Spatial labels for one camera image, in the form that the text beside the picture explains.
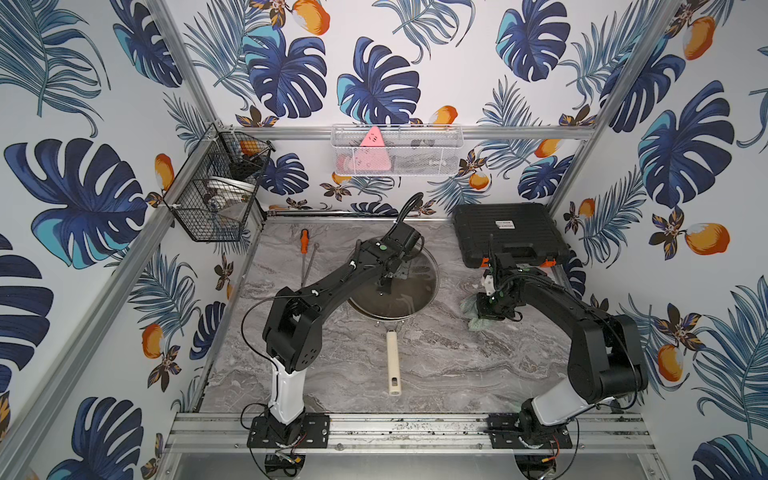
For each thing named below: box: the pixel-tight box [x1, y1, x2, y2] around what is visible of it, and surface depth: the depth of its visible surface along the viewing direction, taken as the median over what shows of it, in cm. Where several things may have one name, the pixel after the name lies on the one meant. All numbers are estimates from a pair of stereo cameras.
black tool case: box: [453, 203, 569, 268], surface depth 112 cm
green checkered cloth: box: [460, 294, 499, 331], surface depth 89 cm
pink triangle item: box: [344, 126, 392, 171], surface depth 92 cm
